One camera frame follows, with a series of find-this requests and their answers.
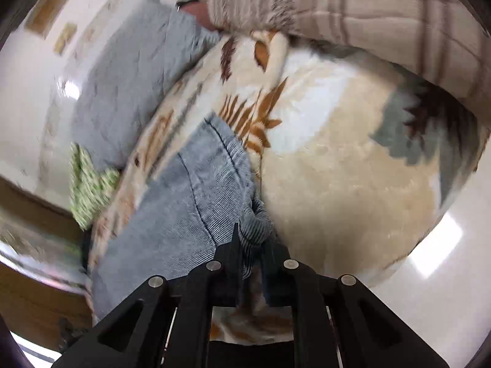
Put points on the small tan wall picture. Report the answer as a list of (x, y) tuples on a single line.
[(65, 38)]

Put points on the green checkered pillow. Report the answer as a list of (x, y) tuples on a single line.
[(86, 188)]

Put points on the leaf-printed fleece blanket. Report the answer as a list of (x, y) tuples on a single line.
[(337, 168)]

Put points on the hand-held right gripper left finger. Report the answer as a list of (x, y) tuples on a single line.
[(230, 272)]

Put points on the grey quilted pillow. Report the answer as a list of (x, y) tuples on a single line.
[(126, 84)]

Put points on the brown padded headboard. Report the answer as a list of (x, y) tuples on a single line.
[(196, 13)]

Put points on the large tan wall picture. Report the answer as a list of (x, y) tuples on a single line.
[(50, 7)]

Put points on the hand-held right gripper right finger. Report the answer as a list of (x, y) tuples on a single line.
[(277, 276)]

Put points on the striped beige cushion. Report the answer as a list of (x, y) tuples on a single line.
[(345, 4)]

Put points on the wooden furniture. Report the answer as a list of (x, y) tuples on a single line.
[(34, 299)]

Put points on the blue denim pants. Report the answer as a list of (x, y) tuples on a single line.
[(184, 207)]

